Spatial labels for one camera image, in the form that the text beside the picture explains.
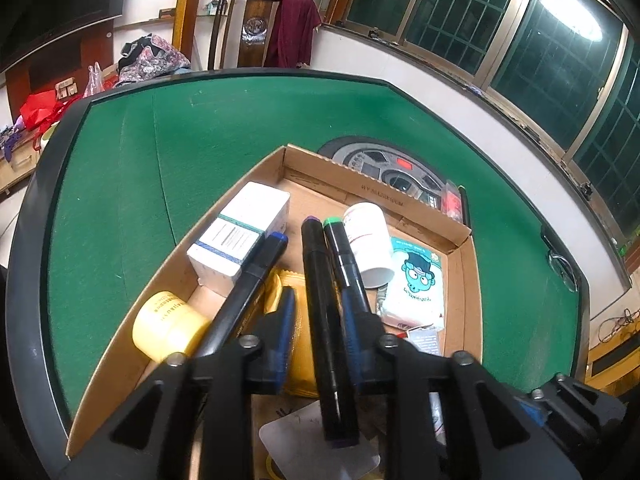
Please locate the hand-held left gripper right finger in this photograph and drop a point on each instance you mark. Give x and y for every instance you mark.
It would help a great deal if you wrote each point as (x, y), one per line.
(350, 330)

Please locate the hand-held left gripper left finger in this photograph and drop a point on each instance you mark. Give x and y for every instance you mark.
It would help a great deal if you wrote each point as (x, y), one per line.
(285, 325)

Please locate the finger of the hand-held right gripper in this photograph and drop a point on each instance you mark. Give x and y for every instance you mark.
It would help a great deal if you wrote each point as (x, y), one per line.
(565, 410)

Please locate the black marker purple cap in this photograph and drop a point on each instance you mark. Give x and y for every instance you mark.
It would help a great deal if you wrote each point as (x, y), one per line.
(322, 310)

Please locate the black marker blue cap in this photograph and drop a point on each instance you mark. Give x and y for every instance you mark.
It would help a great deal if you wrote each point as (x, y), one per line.
(250, 280)

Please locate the black marker green cap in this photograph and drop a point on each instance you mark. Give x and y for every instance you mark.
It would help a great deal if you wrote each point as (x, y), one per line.
(342, 255)

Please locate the cartoon tissue pack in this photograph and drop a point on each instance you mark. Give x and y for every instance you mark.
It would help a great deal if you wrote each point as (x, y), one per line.
(415, 285)

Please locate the white pill bottle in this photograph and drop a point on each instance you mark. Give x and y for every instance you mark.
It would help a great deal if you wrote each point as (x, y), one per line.
(370, 240)

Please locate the white striped label box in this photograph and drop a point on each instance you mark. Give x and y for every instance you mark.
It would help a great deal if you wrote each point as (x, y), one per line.
(240, 225)

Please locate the brown cardboard box tray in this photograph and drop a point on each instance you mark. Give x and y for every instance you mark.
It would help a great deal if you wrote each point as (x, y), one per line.
(125, 375)

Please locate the wooden furniture piece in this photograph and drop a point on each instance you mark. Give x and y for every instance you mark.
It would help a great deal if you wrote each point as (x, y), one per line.
(612, 365)

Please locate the eyeglasses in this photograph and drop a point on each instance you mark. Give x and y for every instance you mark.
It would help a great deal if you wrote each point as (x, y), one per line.
(556, 259)

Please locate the maroon cloth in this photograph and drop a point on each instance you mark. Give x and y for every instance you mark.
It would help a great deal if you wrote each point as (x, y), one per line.
(295, 30)

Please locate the dark wooden chair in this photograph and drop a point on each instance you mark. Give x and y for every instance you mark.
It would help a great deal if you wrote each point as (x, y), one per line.
(255, 30)

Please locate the floral cloth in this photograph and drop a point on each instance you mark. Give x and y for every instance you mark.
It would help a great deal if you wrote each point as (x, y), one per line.
(155, 57)

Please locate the pink plastic bag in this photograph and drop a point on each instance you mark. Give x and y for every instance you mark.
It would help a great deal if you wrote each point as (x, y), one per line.
(92, 80)

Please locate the red bag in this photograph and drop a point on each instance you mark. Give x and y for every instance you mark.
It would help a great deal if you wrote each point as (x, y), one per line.
(40, 107)

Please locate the wooden framed window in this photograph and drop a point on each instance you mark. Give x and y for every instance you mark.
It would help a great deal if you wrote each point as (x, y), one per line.
(550, 60)

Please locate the black flat television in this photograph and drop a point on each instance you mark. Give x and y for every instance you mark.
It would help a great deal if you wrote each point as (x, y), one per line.
(55, 5)

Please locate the wooden wall shelf unit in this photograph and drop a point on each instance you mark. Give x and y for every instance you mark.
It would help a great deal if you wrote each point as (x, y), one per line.
(187, 10)

